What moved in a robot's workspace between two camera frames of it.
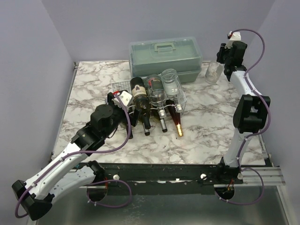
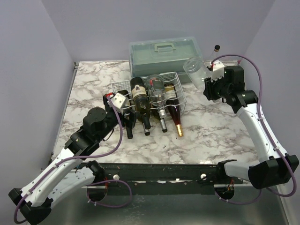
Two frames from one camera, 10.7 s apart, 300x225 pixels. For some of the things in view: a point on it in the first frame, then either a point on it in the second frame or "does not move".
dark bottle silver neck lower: x=162 y=116 does not move
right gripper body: x=221 y=54 → x=209 y=89
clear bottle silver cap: x=171 y=84 → x=197 y=70
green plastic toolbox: x=148 y=56 does not move
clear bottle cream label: x=213 y=71 → x=213 y=57
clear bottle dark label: x=157 y=93 does not move
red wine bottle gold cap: x=176 y=116 does not move
